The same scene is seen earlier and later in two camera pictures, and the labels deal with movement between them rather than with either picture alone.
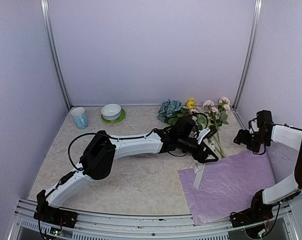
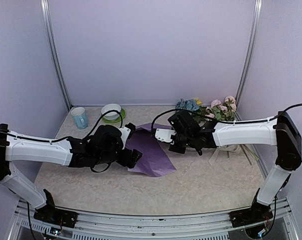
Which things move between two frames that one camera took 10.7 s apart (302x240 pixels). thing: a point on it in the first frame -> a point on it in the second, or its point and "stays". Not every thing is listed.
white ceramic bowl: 111,111 stays
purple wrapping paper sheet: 228,186 -> 157,159
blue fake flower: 170,110 -> 191,104
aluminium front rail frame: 27,225 stays
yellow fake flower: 191,103 -> 198,102
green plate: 122,116 stays
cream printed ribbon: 199,168 -> 230,148
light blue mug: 80,117 stays
